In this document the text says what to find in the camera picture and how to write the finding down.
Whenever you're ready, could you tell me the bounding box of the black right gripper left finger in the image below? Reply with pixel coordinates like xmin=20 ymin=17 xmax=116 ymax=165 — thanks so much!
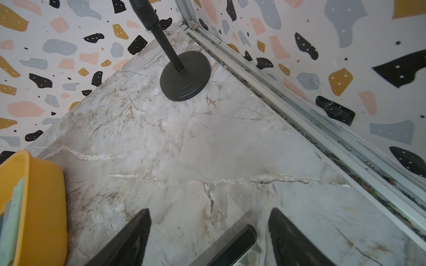
xmin=86 ymin=208 xmax=152 ymax=266

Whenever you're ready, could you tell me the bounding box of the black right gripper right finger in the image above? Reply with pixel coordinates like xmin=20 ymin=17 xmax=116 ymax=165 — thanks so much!
xmin=268 ymin=208 xmax=334 ymax=266

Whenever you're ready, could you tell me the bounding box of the black microphone stand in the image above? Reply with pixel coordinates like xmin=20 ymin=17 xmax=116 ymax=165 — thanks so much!
xmin=130 ymin=0 xmax=211 ymax=102

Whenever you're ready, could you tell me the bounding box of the yellow plastic storage box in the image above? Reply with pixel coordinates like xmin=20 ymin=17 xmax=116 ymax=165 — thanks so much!
xmin=1 ymin=150 xmax=68 ymax=266

